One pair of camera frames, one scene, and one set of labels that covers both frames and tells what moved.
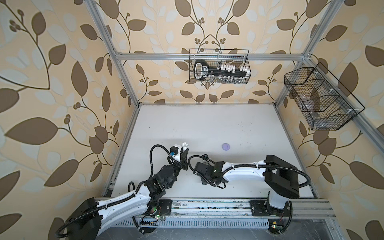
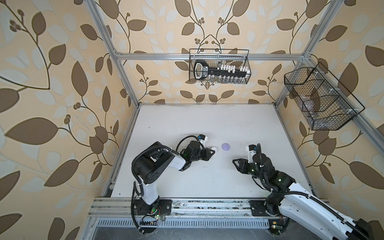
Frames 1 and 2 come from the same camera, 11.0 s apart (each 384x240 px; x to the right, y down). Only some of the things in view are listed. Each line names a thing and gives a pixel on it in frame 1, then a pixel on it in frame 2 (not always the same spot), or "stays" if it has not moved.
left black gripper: [183, 162] → [207, 153]
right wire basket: [324, 103] stays
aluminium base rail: [240, 209] stays
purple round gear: [225, 146] stays
